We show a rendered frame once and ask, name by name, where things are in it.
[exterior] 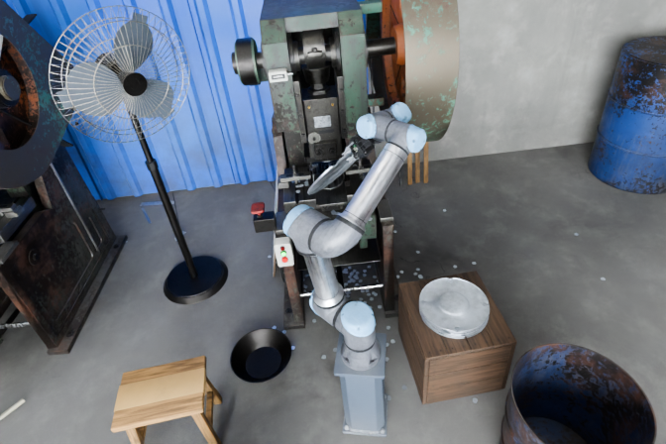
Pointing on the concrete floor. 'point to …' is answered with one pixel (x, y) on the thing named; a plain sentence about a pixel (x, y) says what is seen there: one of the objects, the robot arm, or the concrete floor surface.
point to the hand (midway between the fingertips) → (348, 156)
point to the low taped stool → (166, 398)
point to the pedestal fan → (137, 37)
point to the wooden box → (454, 349)
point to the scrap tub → (575, 400)
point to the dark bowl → (261, 355)
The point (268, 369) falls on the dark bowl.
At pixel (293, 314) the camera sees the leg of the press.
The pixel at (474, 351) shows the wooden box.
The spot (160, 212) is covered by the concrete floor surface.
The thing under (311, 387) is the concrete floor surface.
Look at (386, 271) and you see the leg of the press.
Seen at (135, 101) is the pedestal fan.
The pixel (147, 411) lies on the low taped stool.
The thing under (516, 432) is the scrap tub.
